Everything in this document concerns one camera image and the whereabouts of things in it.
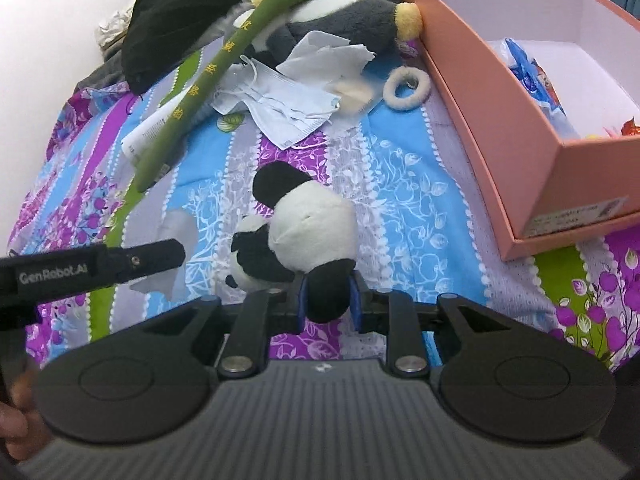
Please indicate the white fluffy hair scrunchie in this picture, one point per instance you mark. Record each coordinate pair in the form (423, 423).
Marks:
(390, 97)

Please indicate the white crumpled cloth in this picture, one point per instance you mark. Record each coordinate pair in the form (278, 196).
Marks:
(117, 30)

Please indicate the floral striped bedsheet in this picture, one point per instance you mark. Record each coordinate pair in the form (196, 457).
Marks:
(400, 185)

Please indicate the black clothing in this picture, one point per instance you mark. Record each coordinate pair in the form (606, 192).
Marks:
(175, 20)

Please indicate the grey white penguin plush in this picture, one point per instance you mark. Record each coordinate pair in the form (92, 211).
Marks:
(350, 15)

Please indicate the person's left hand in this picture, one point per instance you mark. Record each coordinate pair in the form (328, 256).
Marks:
(12, 430)

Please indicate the blue white snack packet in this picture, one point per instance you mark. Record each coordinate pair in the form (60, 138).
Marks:
(535, 80)

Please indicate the white plastic tube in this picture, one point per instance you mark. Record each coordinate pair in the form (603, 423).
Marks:
(145, 132)

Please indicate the green plush stick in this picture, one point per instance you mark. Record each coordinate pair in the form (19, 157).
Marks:
(200, 85)

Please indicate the white paper towel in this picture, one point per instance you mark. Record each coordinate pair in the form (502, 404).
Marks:
(320, 57)

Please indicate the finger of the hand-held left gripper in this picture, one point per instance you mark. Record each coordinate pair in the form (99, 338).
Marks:
(150, 260)

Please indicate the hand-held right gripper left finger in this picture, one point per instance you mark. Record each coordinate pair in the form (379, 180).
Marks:
(300, 307)

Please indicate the black white panda plush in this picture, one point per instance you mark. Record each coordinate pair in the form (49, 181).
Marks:
(310, 225)

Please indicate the orange cardboard box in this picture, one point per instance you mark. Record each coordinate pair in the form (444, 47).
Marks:
(500, 125)

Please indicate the beige small packet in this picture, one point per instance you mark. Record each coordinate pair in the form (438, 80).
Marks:
(355, 95)

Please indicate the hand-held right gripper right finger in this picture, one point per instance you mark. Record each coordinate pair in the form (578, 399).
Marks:
(357, 305)

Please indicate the red candy wrapper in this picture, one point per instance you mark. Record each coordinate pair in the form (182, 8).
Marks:
(631, 127)

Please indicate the white face mask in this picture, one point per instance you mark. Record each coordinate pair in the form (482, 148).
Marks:
(285, 105)

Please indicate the dark grey cloth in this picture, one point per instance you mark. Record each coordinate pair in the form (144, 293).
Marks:
(102, 77)

